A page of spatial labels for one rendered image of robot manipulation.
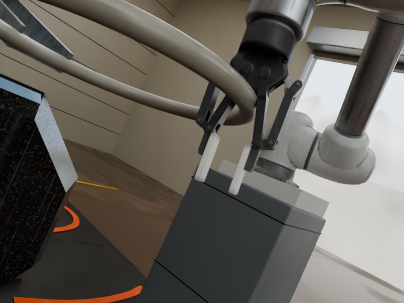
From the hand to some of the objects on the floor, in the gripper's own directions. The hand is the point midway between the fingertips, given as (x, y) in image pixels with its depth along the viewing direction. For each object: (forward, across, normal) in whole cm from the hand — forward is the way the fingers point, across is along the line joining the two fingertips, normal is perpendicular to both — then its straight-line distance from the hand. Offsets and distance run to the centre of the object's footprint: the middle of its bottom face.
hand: (223, 165), depth 48 cm
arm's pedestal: (+79, +10, -91) cm, 121 cm away
